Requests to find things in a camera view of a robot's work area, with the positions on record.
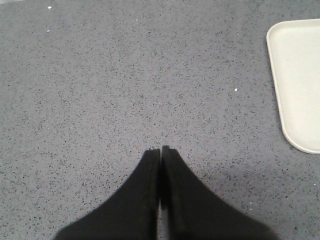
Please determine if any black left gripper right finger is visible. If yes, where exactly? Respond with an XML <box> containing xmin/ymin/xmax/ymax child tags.
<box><xmin>161</xmin><ymin>146</ymin><xmax>278</xmax><ymax>240</ymax></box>

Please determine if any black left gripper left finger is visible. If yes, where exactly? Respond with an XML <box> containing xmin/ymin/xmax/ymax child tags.
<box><xmin>55</xmin><ymin>149</ymin><xmax>160</xmax><ymax>240</ymax></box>

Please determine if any cream rectangular plastic tray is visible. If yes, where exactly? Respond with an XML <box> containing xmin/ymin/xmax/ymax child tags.
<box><xmin>266</xmin><ymin>18</ymin><xmax>320</xmax><ymax>155</ymax></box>

